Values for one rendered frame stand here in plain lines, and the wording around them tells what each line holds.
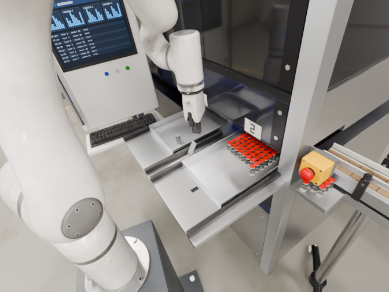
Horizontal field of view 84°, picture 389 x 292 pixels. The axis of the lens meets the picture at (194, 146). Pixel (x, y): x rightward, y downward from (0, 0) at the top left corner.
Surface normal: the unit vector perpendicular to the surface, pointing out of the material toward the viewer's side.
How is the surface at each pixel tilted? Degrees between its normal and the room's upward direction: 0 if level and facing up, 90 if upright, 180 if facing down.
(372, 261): 0
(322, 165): 0
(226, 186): 0
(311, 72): 90
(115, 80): 90
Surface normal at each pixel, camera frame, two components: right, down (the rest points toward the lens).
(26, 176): 0.25, 0.03
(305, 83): -0.83, 0.43
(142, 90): 0.42, 0.55
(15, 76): 0.62, 0.37
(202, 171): -0.12, -0.76
